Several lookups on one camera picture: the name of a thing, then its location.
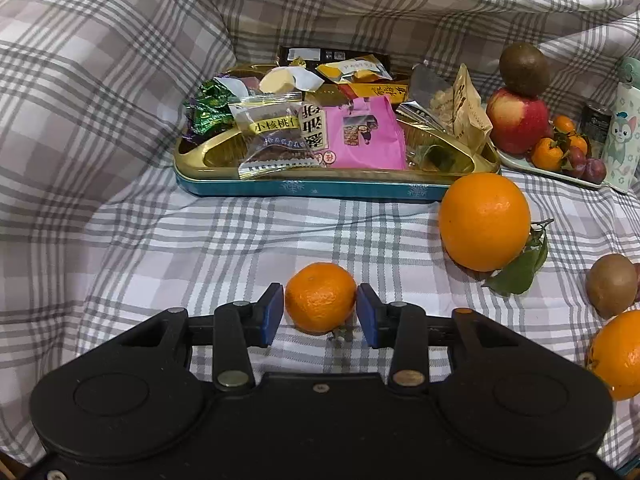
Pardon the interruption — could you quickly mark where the white paper scrap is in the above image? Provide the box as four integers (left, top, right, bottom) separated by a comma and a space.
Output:
215, 76, 251, 98

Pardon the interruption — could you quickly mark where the pink snack packet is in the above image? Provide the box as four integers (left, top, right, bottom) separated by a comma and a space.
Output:
320, 97, 407, 171

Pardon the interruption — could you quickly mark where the brown kraft paper bag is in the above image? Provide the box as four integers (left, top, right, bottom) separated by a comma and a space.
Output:
430, 64, 493, 153

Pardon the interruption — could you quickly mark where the clear packet with yellow label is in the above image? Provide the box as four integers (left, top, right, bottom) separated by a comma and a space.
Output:
230, 101, 326, 179

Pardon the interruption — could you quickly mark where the grey plaid blanket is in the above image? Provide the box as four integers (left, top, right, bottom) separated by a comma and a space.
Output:
0, 0, 640, 467

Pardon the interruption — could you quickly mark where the brown kiwi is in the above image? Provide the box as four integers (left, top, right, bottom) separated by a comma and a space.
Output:
586, 253, 640, 320
499, 42, 551, 97

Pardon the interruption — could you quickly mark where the large round orange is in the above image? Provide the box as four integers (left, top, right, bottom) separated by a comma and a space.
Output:
585, 310, 640, 402

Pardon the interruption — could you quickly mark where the yellow white snack packet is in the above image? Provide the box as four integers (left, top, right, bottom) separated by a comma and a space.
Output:
317, 59, 393, 83

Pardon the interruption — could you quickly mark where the gold teal snack tin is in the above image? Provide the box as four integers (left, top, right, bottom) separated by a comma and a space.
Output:
172, 62, 502, 200

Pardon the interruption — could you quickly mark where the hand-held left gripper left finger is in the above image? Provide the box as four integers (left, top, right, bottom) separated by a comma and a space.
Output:
115, 282, 285, 394

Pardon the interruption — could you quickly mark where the silver foil bag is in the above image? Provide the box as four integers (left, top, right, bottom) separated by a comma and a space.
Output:
397, 62, 461, 128

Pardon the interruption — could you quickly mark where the green foil candy wrapper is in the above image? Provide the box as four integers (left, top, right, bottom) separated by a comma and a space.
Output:
182, 80, 236, 143

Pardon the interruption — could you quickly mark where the white green printed bottle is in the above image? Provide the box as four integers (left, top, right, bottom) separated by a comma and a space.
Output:
602, 57, 640, 195

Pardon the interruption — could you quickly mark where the cream wrapped pastry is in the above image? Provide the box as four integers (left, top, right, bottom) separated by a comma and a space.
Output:
259, 66, 325, 95

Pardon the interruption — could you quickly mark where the black box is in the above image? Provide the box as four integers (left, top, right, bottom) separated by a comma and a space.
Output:
278, 46, 391, 68

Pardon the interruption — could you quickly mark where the orange snack packet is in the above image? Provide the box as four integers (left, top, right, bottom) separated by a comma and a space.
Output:
340, 82, 411, 106

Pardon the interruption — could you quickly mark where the orange with green leaves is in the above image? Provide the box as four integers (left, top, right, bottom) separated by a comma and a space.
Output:
439, 172, 555, 297

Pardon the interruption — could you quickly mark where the white packet with black print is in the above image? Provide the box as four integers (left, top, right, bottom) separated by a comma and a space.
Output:
300, 102, 329, 166

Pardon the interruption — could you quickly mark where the dark red plum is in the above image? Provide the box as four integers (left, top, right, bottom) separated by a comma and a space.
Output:
582, 157, 607, 184
562, 149, 588, 179

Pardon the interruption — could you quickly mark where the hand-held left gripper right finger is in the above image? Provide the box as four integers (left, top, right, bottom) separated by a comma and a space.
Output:
356, 283, 526, 395

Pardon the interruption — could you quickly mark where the white rectangular plate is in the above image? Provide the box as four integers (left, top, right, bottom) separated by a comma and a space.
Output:
492, 140, 608, 191

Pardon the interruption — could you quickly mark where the red apple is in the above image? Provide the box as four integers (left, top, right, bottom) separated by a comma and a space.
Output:
486, 87, 550, 155

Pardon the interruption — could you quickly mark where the dark metal can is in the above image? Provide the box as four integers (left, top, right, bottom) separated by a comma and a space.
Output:
580, 104, 613, 158

